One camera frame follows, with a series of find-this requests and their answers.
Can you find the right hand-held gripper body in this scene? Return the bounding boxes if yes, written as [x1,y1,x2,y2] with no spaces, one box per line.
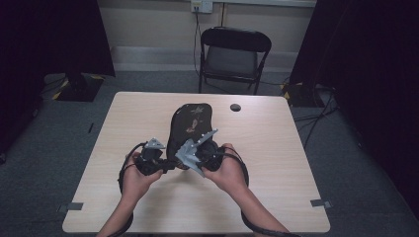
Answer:
[189,128,227,173]

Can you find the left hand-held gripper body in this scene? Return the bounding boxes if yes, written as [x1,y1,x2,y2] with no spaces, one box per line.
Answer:
[133,137,167,177]

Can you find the person's left hand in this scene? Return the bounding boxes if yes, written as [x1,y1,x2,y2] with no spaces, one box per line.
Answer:
[121,152,164,205]

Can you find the person's right hand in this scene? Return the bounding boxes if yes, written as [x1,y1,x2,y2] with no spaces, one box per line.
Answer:
[201,142,249,196]

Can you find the grey tape strip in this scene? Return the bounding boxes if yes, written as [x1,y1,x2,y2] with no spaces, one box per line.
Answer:
[56,201,85,213]
[309,198,333,209]

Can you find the black folding chair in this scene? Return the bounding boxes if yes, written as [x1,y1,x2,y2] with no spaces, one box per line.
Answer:
[198,26,273,96]

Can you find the black stand base yellow tape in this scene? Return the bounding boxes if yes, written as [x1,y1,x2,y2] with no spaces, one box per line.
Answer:
[280,81,328,109]
[50,72,106,103]

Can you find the black curtain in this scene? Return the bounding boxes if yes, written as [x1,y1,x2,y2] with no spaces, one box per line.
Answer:
[289,0,419,220]
[0,0,116,156]

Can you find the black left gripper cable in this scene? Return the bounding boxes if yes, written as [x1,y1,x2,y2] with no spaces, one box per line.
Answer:
[107,141,148,237]

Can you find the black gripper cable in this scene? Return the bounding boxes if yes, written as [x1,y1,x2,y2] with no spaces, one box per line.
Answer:
[107,141,148,237]
[223,145,303,237]

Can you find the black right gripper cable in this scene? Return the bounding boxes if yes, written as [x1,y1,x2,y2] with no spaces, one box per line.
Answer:
[223,145,303,237]

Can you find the black floor cables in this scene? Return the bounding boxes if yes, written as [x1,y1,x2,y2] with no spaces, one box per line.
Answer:
[292,86,341,151]

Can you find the black wall socket cable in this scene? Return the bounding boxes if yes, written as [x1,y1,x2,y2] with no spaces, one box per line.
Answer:
[193,5,203,78]

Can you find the thin black wall cable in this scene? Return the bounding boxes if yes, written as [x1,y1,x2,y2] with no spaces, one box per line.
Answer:
[219,2,227,28]

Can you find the white wall socket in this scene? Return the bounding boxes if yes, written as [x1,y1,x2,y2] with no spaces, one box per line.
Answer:
[190,0,214,15]

